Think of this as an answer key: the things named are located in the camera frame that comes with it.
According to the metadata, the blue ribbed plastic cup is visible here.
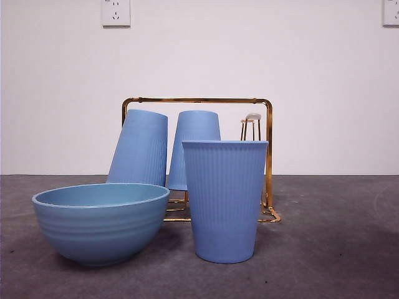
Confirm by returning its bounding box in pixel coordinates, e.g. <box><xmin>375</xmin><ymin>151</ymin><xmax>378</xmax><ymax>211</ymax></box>
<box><xmin>107</xmin><ymin>108</ymin><xmax>169</xmax><ymax>187</ymax></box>
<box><xmin>181</xmin><ymin>140</ymin><xmax>270</xmax><ymax>264</ymax></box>
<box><xmin>167</xmin><ymin>110</ymin><xmax>222</xmax><ymax>191</ymax></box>

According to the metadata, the light blue ridged bowl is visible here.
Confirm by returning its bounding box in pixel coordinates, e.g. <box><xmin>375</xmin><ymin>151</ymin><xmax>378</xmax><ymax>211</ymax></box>
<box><xmin>31</xmin><ymin>183</ymin><xmax>171</xmax><ymax>267</ymax></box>

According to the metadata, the gold wire cup rack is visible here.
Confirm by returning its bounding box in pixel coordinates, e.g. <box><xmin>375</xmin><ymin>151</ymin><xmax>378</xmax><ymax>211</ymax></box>
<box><xmin>120</xmin><ymin>97</ymin><xmax>284</xmax><ymax>224</ymax></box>

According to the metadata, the white wall socket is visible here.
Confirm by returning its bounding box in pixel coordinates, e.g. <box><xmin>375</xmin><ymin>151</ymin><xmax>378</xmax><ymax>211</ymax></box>
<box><xmin>102</xmin><ymin>0</ymin><xmax>131</xmax><ymax>27</ymax></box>
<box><xmin>382</xmin><ymin>0</ymin><xmax>399</xmax><ymax>27</ymax></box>

